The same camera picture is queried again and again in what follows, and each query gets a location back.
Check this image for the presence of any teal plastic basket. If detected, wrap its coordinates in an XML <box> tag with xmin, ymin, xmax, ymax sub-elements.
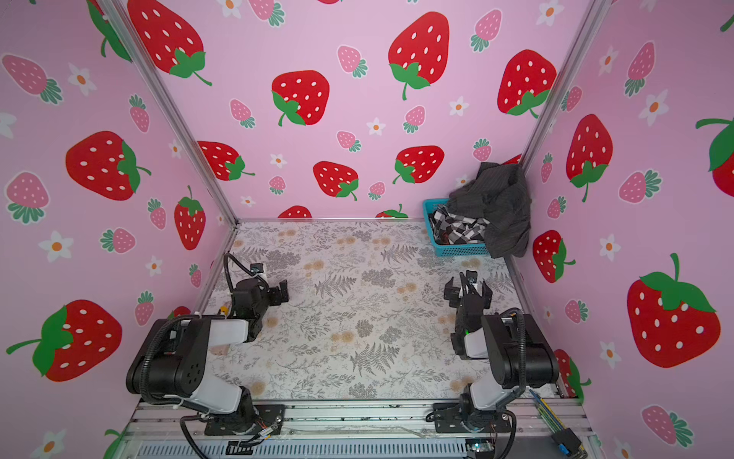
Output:
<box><xmin>422</xmin><ymin>199</ymin><xmax>489</xmax><ymax>257</ymax></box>

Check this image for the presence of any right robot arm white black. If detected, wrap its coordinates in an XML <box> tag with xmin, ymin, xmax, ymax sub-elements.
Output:
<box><xmin>433</xmin><ymin>272</ymin><xmax>560</xmax><ymax>431</ymax></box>

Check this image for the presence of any black white checkered shirt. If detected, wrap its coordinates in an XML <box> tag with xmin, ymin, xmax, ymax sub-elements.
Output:
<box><xmin>428</xmin><ymin>206</ymin><xmax>489</xmax><ymax>245</ymax></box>

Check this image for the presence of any coloured ribbon cable with connector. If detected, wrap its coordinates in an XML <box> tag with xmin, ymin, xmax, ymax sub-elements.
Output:
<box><xmin>526</xmin><ymin>388</ymin><xmax>589</xmax><ymax>459</ymax></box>

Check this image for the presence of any dark grey pinstriped shirt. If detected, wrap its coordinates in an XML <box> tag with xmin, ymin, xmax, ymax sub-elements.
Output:
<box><xmin>447</xmin><ymin>163</ymin><xmax>531</xmax><ymax>258</ymax></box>

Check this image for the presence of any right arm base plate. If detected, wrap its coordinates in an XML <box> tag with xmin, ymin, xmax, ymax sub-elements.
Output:
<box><xmin>424</xmin><ymin>402</ymin><xmax>513</xmax><ymax>434</ymax></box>

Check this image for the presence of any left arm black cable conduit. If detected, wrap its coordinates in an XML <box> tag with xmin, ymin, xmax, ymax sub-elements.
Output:
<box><xmin>136</xmin><ymin>314</ymin><xmax>199</xmax><ymax>405</ymax></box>

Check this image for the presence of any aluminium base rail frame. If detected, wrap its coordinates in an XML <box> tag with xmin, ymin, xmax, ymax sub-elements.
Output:
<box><xmin>109</xmin><ymin>399</ymin><xmax>606</xmax><ymax>458</ymax></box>

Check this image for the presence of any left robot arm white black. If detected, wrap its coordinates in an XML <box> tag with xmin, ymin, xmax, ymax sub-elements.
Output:
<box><xmin>126</xmin><ymin>277</ymin><xmax>290</xmax><ymax>436</ymax></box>

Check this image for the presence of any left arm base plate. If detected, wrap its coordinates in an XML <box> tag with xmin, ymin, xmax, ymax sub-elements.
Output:
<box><xmin>205</xmin><ymin>404</ymin><xmax>286</xmax><ymax>437</ymax></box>

